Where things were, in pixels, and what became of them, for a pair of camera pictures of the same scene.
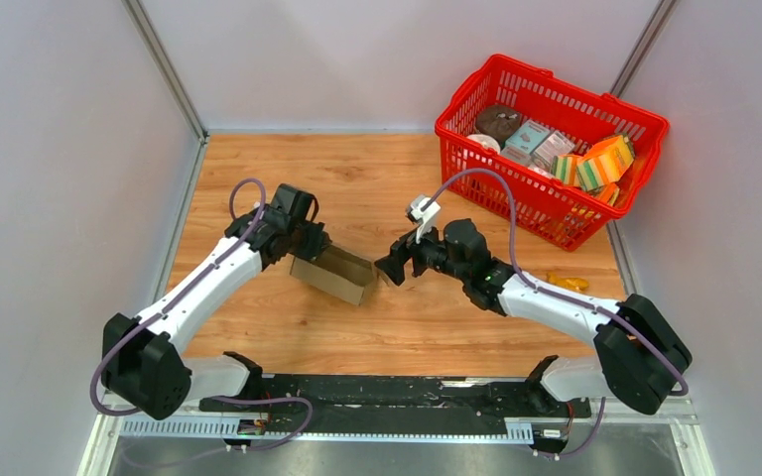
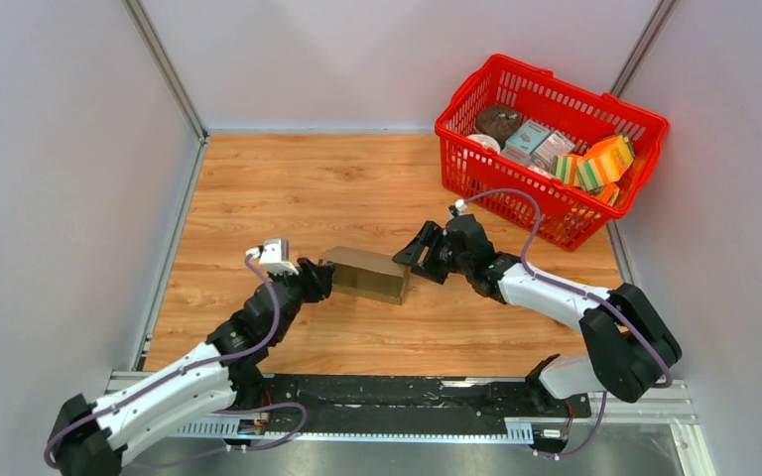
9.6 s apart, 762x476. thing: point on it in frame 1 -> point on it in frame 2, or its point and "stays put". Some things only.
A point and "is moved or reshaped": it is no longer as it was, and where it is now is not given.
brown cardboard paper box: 339,272 is moved or reshaped
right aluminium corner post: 651,31 stays put
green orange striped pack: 565,168 stays put
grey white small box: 555,145 stays put
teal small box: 528,136 stays put
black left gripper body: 308,239 -> 302,291
